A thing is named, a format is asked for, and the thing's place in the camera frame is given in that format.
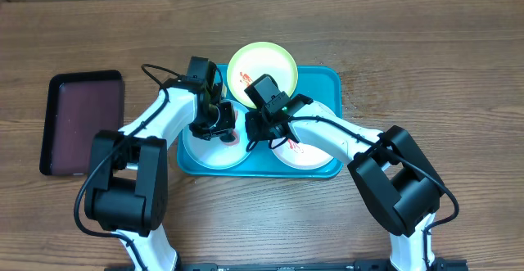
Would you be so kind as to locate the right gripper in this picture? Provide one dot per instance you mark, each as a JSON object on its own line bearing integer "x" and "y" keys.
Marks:
{"x": 254, "y": 122}

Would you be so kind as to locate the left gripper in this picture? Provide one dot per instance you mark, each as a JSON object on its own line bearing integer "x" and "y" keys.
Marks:
{"x": 227, "y": 124}

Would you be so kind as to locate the green and red sponge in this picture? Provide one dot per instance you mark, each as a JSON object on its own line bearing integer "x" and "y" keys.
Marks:
{"x": 230, "y": 139}

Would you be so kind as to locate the light blue plastic plate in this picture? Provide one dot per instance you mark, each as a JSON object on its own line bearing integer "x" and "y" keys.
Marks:
{"x": 216, "y": 154}

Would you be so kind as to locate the yellow-green plastic plate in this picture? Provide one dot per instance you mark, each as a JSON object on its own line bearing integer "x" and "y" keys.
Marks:
{"x": 256, "y": 59}

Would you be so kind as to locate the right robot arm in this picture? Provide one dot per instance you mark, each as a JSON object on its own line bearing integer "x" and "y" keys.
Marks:
{"x": 397, "y": 182}

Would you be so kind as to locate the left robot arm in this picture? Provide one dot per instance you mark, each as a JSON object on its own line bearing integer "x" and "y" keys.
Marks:
{"x": 126, "y": 192}

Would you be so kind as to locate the teal plastic serving tray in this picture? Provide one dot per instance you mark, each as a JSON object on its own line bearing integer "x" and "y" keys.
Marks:
{"x": 322, "y": 84}

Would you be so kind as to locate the black rectangular sponge tray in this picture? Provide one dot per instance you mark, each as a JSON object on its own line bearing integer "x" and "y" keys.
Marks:
{"x": 79, "y": 105}

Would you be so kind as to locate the white plastic plate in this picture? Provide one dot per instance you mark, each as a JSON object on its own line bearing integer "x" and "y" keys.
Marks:
{"x": 301, "y": 156}

